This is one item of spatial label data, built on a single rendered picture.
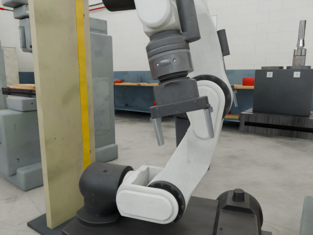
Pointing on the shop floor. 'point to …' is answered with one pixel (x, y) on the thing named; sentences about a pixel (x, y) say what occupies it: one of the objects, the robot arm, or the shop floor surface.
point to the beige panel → (62, 106)
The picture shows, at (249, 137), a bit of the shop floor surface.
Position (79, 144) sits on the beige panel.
